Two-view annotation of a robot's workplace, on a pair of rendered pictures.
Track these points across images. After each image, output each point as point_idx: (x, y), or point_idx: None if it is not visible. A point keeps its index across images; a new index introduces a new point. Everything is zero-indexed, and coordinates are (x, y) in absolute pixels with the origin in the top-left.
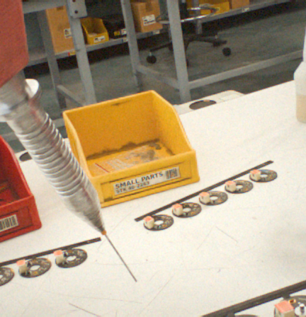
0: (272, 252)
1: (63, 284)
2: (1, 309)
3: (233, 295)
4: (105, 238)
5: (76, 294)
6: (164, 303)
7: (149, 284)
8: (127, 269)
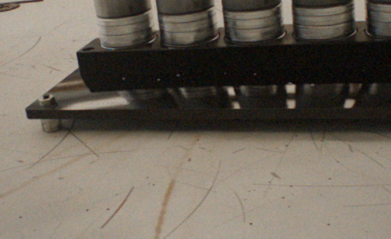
0: None
1: None
2: (154, 1)
3: (359, 15)
4: None
5: (220, 0)
6: (286, 12)
7: (289, 1)
8: None
